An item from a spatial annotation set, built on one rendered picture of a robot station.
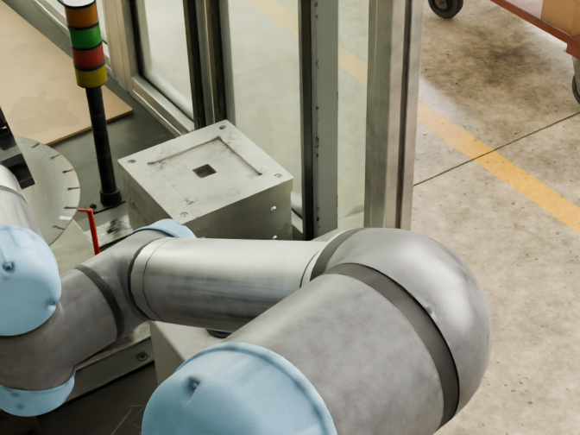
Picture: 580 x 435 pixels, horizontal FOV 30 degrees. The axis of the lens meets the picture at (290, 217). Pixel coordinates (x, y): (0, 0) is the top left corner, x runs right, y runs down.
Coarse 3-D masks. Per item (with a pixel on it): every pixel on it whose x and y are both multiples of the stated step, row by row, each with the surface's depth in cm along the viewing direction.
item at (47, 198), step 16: (32, 144) 147; (32, 160) 144; (48, 160) 144; (64, 160) 144; (32, 176) 141; (48, 176) 141; (64, 176) 141; (32, 192) 138; (48, 192) 138; (64, 192) 138; (32, 208) 136; (48, 208) 136; (64, 208) 136; (48, 224) 133; (64, 224) 133; (48, 240) 131
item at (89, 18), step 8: (64, 8) 148; (72, 8) 147; (80, 8) 147; (88, 8) 147; (96, 8) 149; (72, 16) 148; (80, 16) 147; (88, 16) 148; (96, 16) 149; (72, 24) 148; (80, 24) 148; (88, 24) 149
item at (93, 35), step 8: (96, 24) 150; (72, 32) 149; (80, 32) 149; (88, 32) 149; (96, 32) 150; (72, 40) 150; (80, 40) 150; (88, 40) 150; (96, 40) 151; (80, 48) 150
